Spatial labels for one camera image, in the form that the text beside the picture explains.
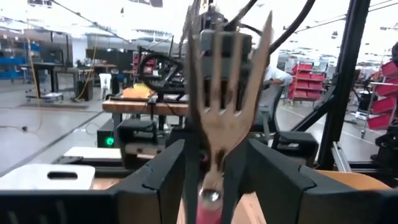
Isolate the computer tower with green light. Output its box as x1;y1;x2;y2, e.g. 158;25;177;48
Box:
96;119;116;149

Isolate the orange plastic bin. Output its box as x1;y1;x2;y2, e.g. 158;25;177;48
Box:
315;169;392;191

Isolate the red-handled fork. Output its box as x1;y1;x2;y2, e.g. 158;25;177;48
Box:
186;11;274;224

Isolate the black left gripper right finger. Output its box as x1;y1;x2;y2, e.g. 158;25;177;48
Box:
222;139;398;224

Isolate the orange container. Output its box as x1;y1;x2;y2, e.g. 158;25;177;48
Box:
121;83;153;100

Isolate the blue storage shelving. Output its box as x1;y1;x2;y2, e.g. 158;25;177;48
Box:
0;42;35;80

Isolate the white plastic bin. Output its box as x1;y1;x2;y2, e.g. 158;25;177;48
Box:
0;146;123;191

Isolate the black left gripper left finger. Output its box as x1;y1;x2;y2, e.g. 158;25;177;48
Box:
0;138;201;224

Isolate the wooden background table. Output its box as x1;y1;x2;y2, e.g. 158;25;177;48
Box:
101;99;189;118

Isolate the red storage bin rack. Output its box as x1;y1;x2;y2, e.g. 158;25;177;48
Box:
287;62;327;102
366;60;398;130

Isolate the person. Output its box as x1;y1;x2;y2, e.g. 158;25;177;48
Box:
256;65;294;125

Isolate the white plastic chair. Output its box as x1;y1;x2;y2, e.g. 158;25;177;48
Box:
99;73;112;100

